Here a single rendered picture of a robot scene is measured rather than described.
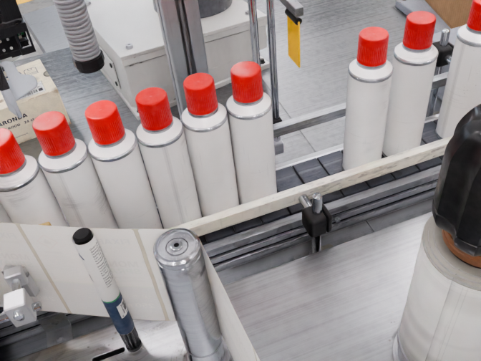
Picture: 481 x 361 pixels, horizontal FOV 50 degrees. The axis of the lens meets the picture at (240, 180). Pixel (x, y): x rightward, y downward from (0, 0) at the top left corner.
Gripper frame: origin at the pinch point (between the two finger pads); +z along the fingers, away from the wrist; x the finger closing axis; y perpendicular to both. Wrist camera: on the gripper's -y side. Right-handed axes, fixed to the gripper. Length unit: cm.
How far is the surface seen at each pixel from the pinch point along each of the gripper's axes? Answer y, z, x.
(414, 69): 43, -16, -51
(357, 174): 35, -4, -52
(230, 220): 18, -3, -49
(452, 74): 51, -12, -51
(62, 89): 10.0, 5.1, 5.8
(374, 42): 37, -21, -50
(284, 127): 30, -8, -44
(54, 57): 12.2, 5.0, 19.2
